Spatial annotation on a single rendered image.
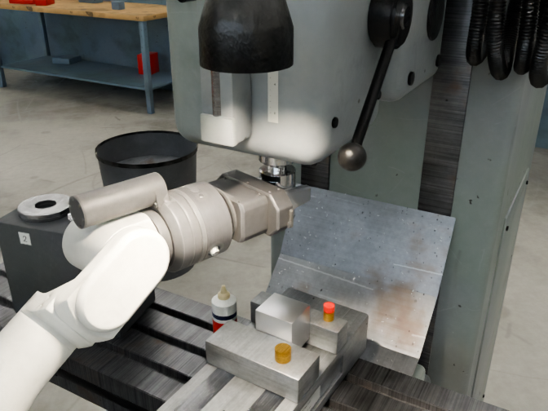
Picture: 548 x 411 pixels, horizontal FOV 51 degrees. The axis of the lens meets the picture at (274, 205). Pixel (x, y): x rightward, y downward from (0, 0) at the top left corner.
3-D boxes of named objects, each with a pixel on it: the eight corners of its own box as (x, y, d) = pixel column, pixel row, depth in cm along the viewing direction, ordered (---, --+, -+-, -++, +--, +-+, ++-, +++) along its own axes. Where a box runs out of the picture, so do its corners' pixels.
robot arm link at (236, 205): (295, 179, 67) (212, 209, 59) (293, 252, 71) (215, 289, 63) (227, 152, 75) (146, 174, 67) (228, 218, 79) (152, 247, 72)
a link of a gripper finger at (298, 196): (306, 202, 76) (271, 216, 72) (307, 180, 74) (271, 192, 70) (315, 206, 75) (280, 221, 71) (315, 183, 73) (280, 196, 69)
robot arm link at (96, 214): (210, 271, 63) (117, 313, 56) (158, 253, 71) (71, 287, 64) (193, 171, 60) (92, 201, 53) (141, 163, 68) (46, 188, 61)
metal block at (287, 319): (291, 359, 81) (292, 323, 78) (255, 344, 84) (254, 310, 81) (309, 338, 85) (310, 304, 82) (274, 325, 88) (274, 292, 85)
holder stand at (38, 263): (121, 339, 98) (106, 234, 89) (14, 314, 104) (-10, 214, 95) (156, 300, 108) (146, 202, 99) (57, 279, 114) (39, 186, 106)
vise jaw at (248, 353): (298, 404, 75) (298, 380, 73) (205, 363, 82) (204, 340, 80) (320, 377, 79) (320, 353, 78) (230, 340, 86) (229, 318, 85)
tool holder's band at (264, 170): (299, 170, 75) (299, 163, 75) (291, 183, 71) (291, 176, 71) (264, 166, 76) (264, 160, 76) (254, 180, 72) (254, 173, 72)
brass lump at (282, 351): (285, 366, 75) (285, 355, 74) (271, 360, 76) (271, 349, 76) (293, 356, 77) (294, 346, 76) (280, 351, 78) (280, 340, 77)
